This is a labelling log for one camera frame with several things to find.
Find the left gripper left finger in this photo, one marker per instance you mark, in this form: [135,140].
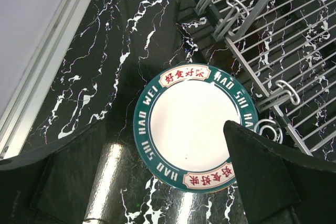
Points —
[52,183]

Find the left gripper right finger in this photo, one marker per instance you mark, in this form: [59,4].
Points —
[278,184]

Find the white plate green rim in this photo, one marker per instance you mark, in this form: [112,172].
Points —
[178,126]

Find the aluminium rail frame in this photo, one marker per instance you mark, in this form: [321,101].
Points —
[28,98]

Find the grey wire dish rack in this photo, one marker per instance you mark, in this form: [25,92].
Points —
[284,52]

